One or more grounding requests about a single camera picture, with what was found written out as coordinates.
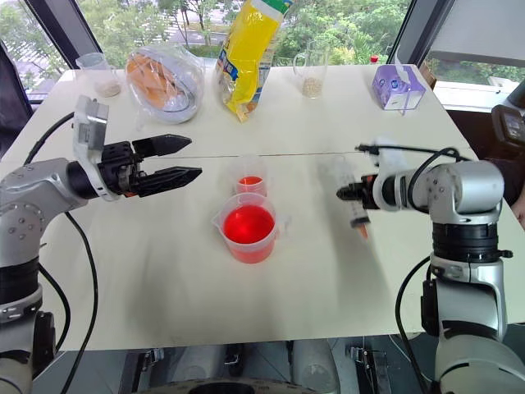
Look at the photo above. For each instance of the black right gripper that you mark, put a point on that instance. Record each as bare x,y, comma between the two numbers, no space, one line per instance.
366,192

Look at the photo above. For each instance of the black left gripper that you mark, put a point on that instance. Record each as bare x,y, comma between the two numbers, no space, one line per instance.
117,166

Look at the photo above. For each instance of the clear plastic syringe orange tip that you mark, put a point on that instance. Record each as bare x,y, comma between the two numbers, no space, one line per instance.
352,197

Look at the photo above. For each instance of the person's dark sleeved forearm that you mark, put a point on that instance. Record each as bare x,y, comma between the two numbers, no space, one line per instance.
506,176

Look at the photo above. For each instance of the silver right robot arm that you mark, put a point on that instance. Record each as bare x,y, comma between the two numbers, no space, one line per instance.
467,205

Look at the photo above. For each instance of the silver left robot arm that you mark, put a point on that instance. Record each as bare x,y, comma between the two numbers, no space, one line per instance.
28,184

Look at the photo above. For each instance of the small clear cup red liquid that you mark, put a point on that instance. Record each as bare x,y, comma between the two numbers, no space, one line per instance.
251,182

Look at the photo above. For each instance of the large measuring cup red liquid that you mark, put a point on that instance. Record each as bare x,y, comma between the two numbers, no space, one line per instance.
249,230

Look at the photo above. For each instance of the plastic bag with bread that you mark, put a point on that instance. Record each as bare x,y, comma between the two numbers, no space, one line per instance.
166,84

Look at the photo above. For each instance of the clear beaker with grains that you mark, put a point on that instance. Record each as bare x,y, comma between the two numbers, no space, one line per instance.
104,78

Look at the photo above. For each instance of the purple tissue box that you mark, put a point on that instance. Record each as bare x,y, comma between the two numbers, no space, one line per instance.
395,88

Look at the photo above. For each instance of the tall clear pitcher with grains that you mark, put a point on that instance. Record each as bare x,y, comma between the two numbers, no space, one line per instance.
312,74

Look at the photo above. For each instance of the yellow snack bag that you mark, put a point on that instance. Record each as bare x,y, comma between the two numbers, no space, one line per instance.
248,61

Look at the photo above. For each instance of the red capped bottle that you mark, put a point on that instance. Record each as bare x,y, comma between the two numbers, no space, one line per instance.
374,60

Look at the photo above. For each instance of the black electronic device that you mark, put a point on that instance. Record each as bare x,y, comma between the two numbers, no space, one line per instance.
508,127

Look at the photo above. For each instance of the grey cylinder under table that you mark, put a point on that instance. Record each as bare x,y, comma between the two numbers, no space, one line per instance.
313,365

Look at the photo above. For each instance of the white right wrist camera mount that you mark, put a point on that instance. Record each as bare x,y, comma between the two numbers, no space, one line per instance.
387,164

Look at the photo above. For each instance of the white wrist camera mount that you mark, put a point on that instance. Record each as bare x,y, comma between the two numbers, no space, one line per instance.
387,164
88,123

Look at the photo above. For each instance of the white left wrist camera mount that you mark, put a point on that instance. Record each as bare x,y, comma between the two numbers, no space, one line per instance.
88,123

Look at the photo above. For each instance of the black window frame pillar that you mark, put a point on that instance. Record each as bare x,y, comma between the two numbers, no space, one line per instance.
65,28
410,28

